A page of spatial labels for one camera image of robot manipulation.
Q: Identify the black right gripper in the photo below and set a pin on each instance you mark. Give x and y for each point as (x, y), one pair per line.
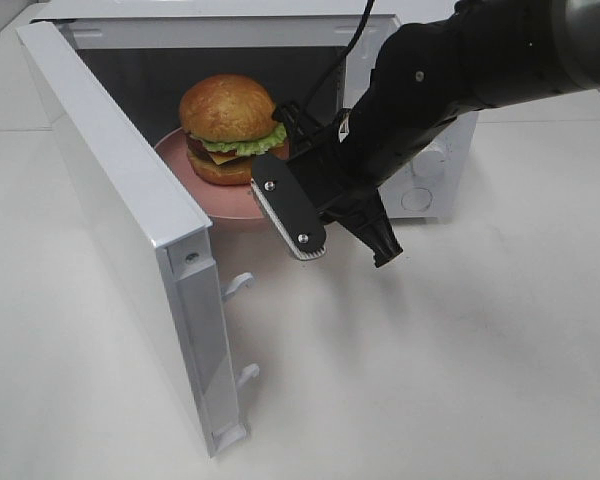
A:
(321, 176)

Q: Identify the round door release button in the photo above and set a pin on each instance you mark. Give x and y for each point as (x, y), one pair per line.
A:
(417, 199)

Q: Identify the pink plate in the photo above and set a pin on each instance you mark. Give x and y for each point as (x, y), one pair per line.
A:
(230, 203)

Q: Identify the burger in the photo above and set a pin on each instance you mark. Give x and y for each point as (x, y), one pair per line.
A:
(228, 120)

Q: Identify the white microwave door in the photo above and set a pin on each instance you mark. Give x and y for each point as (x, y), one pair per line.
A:
(152, 234)

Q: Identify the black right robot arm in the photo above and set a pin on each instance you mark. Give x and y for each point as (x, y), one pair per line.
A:
(486, 55)

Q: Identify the white lower dial knob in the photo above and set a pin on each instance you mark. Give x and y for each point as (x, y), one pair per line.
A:
(431, 161)

